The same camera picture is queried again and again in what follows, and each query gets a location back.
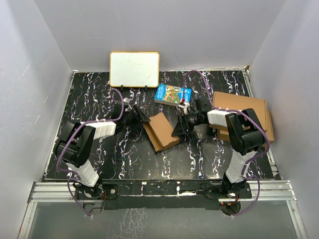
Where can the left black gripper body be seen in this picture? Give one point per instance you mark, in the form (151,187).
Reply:
(130,120)

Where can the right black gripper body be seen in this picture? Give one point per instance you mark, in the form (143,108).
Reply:
(193,120)

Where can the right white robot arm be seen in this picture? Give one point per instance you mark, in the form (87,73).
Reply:
(245,133)

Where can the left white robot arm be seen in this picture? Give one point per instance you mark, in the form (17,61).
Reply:
(75,142)

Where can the blue illustrated book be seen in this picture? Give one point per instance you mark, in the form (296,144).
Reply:
(172,95)

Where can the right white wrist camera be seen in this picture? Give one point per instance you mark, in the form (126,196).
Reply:
(184,107)

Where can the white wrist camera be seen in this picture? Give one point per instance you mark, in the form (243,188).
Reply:
(184,107)
(127,102)

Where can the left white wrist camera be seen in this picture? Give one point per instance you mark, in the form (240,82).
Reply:
(127,102)

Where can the white board with wooden frame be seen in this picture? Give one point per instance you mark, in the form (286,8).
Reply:
(134,69)

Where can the aluminium frame rail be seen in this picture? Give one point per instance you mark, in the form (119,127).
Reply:
(271,190)

